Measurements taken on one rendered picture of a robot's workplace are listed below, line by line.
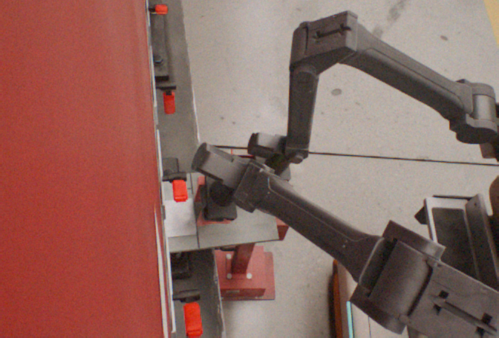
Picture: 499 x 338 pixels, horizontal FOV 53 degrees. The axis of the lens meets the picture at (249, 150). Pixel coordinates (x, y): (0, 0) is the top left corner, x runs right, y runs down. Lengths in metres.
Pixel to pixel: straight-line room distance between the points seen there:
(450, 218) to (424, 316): 0.64
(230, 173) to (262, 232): 0.23
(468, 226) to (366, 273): 0.62
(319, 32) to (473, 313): 0.52
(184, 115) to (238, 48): 1.39
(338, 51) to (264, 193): 0.26
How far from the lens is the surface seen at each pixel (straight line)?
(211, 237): 1.09
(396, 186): 2.45
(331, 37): 0.87
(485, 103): 1.09
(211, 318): 1.17
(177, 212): 1.11
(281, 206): 0.77
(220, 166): 0.91
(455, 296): 0.58
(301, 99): 1.02
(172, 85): 0.98
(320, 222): 0.69
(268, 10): 2.96
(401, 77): 0.95
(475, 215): 1.19
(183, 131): 1.36
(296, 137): 1.17
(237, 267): 1.92
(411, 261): 0.58
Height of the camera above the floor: 2.02
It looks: 59 degrees down
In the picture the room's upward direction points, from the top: 11 degrees clockwise
